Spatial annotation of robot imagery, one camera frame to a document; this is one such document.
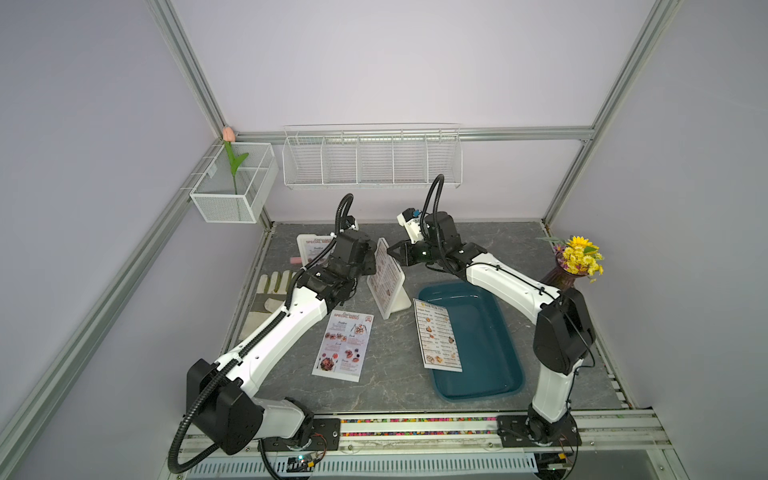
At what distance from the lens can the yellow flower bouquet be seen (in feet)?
2.58

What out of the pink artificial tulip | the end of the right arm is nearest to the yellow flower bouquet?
the end of the right arm

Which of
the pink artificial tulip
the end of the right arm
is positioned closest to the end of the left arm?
the end of the right arm
